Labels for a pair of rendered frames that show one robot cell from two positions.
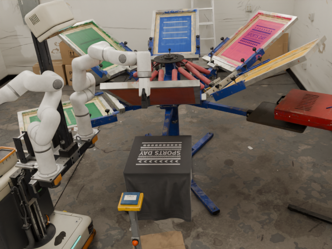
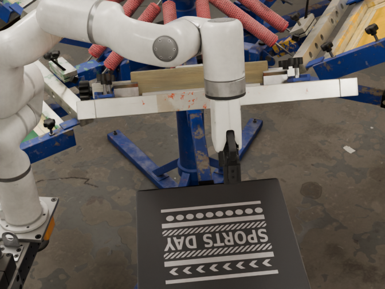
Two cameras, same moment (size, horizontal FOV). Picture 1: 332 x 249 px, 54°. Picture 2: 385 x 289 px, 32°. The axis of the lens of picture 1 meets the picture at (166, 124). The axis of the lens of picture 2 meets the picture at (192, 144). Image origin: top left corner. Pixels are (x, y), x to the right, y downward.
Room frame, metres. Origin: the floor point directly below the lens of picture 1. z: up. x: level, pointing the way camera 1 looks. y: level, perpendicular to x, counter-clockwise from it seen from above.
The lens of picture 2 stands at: (0.65, 0.33, 2.28)
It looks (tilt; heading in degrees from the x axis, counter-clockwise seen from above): 37 degrees down; 350
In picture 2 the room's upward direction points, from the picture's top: 3 degrees counter-clockwise
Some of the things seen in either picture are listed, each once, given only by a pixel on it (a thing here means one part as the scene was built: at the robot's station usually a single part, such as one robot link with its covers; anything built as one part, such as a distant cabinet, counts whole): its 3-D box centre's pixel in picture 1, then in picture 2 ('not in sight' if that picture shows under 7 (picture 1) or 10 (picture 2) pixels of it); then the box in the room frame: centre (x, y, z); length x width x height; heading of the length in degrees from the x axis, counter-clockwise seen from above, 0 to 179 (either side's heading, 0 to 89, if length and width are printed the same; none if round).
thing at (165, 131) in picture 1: (166, 126); (200, 150); (2.45, 0.00, 0.89); 1.24 x 0.06 x 0.06; 173
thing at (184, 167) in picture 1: (159, 152); (216, 239); (1.96, 0.06, 0.95); 0.48 x 0.44 x 0.01; 173
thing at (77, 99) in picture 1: (80, 102); (6, 141); (1.99, 0.55, 1.37); 0.13 x 0.10 x 0.16; 147
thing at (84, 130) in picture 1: (82, 123); (12, 193); (1.98, 0.57, 1.21); 0.16 x 0.13 x 0.15; 72
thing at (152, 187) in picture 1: (158, 197); not in sight; (1.73, 0.09, 0.74); 0.45 x 0.03 x 0.43; 83
